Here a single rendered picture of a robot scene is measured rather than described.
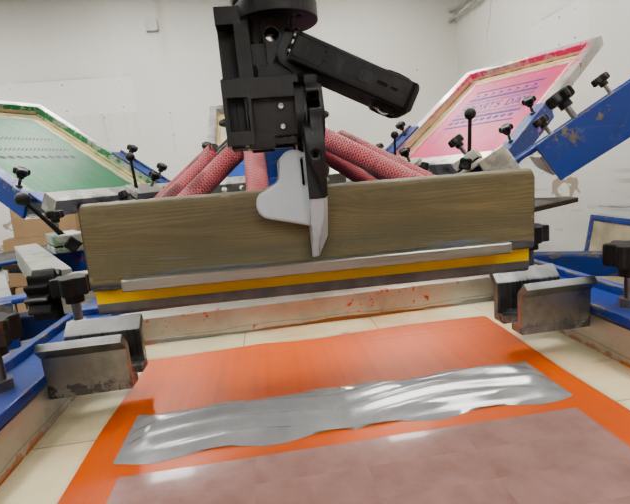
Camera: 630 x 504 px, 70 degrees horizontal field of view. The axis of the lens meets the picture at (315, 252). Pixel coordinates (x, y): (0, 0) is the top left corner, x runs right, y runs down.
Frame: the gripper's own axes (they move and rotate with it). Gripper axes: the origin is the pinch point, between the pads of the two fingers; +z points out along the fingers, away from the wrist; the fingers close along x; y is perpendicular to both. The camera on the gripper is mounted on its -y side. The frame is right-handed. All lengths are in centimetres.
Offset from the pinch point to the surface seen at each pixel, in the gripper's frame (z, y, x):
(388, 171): -5, -24, -62
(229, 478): 13.6, 9.0, 13.4
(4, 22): -162, 217, -414
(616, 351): 12.5, -25.6, 5.4
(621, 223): 38, -195, -194
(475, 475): 13.5, -6.5, 16.9
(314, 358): 13.6, 1.2, -4.4
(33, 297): 7.2, 37.1, -21.9
